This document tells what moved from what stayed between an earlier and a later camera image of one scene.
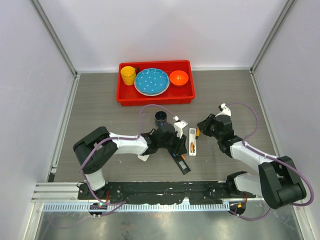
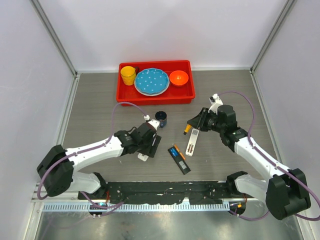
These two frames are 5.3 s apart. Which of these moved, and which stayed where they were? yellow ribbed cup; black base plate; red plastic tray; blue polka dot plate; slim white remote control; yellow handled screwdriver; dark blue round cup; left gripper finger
Moved: left gripper finger; yellow handled screwdriver
Stayed: black base plate; yellow ribbed cup; slim white remote control; blue polka dot plate; dark blue round cup; red plastic tray
